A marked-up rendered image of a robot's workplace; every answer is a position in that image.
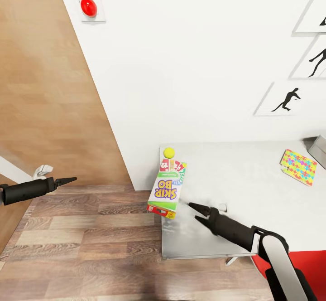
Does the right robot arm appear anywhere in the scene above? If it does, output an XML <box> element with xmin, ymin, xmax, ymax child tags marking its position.
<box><xmin>188</xmin><ymin>203</ymin><xmax>317</xmax><ymax>301</ymax></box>

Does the tennis ball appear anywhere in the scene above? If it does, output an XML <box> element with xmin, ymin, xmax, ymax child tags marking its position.
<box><xmin>164</xmin><ymin>147</ymin><xmax>175</xmax><ymax>159</ymax></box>

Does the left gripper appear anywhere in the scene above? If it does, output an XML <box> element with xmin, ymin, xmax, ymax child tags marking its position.
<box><xmin>21</xmin><ymin>177</ymin><xmax>77</xmax><ymax>201</ymax></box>

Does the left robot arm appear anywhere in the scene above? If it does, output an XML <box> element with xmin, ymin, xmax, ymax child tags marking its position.
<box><xmin>0</xmin><ymin>165</ymin><xmax>77</xmax><ymax>208</ymax></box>

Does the jigsaw puzzle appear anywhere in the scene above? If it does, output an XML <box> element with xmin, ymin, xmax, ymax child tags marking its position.
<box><xmin>281</xmin><ymin>149</ymin><xmax>317</xmax><ymax>187</ymax></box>

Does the board game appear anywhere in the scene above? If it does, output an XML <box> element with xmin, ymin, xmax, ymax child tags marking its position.
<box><xmin>147</xmin><ymin>158</ymin><xmax>187</xmax><ymax>219</ymax></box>

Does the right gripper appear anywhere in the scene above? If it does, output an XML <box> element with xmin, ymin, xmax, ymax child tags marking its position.
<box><xmin>188</xmin><ymin>203</ymin><xmax>239</xmax><ymax>243</ymax></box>

